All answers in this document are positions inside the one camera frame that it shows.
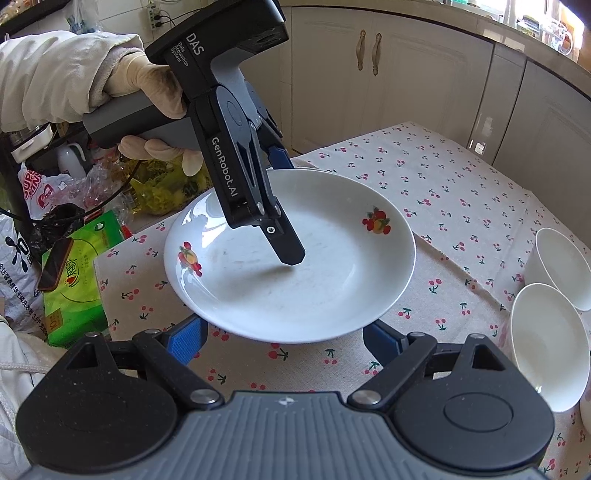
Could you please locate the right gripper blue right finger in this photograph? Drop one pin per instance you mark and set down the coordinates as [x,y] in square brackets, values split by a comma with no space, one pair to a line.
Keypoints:
[403,358]

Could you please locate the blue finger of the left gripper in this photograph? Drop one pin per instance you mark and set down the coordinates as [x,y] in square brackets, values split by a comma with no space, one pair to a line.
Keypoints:
[279,159]

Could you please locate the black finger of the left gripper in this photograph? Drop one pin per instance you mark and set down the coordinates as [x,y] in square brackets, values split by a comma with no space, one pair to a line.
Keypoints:
[283,239]

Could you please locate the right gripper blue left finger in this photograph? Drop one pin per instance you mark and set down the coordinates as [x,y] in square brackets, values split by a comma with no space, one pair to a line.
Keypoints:
[166,355]

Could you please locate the white plate with fruit print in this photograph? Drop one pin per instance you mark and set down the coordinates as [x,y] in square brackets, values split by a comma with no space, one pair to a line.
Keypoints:
[360,255]

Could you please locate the white bowl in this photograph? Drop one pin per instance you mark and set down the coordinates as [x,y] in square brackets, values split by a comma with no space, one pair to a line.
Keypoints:
[557,262]
[549,345]

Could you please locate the left white sleeve forearm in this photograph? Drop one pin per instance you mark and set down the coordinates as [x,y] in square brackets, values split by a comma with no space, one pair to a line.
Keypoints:
[58,76]

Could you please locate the cream kitchen cabinets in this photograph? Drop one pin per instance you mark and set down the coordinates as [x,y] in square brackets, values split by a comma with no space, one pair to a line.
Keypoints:
[515,103]

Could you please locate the left gloved hand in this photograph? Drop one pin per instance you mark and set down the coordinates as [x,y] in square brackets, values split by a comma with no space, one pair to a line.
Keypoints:
[133,73]

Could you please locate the yellow plastic bag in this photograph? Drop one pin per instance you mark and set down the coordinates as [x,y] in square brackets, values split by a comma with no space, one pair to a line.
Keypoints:
[160,187]

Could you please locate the green tissue pack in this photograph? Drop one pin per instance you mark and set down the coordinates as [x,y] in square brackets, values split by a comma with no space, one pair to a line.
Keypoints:
[74,307]

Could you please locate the dark smartphone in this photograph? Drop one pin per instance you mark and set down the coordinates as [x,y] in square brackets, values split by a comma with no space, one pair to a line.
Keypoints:
[54,265]

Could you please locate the white printed plastic bag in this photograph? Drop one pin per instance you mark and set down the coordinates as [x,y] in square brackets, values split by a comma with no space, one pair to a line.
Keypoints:
[22,301]

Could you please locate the bronze cabinet handle left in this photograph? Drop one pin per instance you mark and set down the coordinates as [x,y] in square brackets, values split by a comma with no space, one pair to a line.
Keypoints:
[360,49]

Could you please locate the bronze cabinet handle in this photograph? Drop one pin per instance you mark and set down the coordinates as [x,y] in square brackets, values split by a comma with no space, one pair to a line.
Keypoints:
[376,54]
[360,49]

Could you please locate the bronze cabinet handle right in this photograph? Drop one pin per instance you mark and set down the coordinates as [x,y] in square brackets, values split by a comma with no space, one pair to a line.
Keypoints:
[376,54]

